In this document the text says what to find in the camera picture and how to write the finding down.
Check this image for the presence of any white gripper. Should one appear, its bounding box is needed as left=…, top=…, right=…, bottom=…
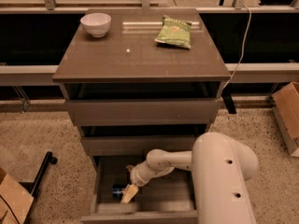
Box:
left=121, top=163, right=152, bottom=204

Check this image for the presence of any blue pepsi can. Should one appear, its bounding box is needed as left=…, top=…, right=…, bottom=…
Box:
left=112, top=184, right=125, bottom=200

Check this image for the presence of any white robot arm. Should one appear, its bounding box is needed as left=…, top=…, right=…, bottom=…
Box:
left=121, top=133, right=259, bottom=224

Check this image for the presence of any grey open bottom drawer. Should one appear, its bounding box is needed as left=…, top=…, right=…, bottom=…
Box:
left=81, top=156, right=197, bottom=224

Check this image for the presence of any grey middle drawer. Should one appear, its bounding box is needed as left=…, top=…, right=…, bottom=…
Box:
left=81, top=124, right=206, bottom=156

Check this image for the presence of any grey top drawer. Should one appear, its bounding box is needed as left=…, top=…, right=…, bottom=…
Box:
left=65, top=98, right=219, bottom=126

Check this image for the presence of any grey drawer cabinet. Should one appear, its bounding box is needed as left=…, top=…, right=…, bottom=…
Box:
left=52, top=7, right=232, bottom=224

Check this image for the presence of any black chair leg with caster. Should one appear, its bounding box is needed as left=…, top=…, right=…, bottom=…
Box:
left=21, top=151, right=58, bottom=197

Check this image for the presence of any cardboard box bottom left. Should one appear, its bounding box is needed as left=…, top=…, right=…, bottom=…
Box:
left=0, top=168, right=34, bottom=224

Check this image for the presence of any cardboard box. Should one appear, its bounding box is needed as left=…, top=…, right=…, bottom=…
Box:
left=0, top=168, right=34, bottom=224
left=273, top=82, right=299, bottom=157

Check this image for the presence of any green chip bag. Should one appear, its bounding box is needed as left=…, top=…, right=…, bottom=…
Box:
left=155, top=15, right=192, bottom=49

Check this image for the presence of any white ceramic bowl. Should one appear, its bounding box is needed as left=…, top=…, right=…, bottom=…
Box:
left=80, top=13, right=112, bottom=37

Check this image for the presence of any cardboard box right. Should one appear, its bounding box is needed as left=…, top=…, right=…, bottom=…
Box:
left=273, top=82, right=299, bottom=157

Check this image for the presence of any white hanging cable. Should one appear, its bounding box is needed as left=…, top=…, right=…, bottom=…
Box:
left=221, top=5, right=252, bottom=91

